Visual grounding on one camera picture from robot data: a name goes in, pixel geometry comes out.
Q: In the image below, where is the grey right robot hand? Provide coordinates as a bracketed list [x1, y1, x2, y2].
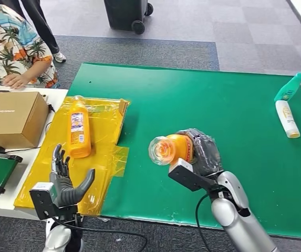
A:
[176, 128, 223, 177]

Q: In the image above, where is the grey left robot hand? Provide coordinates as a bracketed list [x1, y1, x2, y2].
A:
[48, 143, 95, 208]

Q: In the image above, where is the orange detergent bottle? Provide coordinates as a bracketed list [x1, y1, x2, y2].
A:
[68, 96, 91, 159]
[148, 133, 194, 167]

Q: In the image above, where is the white plastic bottle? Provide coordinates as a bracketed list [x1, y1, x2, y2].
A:
[275, 100, 301, 139]

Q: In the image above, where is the teal plastic bottle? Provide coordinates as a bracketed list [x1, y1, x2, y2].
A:
[274, 72, 301, 102]

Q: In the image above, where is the green table mat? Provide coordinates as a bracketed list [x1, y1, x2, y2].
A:
[67, 62, 301, 240]

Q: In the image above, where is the yellow plastic sheet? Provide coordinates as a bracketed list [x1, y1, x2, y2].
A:
[14, 96, 131, 216]

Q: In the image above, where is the brown cardboard box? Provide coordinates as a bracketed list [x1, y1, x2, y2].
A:
[0, 91, 50, 150]

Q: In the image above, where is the seated person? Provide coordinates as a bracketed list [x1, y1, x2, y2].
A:
[0, 2, 59, 89]

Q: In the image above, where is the standing person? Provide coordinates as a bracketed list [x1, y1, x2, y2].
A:
[0, 0, 67, 64]

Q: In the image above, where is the black wheeled bin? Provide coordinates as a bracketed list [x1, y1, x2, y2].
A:
[103, 0, 153, 36]

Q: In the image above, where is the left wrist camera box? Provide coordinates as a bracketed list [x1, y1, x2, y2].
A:
[29, 182, 59, 221]

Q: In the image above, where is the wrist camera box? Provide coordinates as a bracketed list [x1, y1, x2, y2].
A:
[168, 158, 219, 193]
[29, 182, 59, 221]

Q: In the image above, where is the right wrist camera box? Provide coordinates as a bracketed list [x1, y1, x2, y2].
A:
[168, 158, 219, 193]

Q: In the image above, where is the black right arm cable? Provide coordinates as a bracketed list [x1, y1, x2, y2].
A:
[195, 193, 214, 252]

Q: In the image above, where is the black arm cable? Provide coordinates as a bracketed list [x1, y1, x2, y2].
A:
[195, 193, 214, 252]
[53, 217, 148, 252]

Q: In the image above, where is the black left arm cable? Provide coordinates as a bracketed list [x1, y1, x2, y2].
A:
[53, 217, 148, 252]

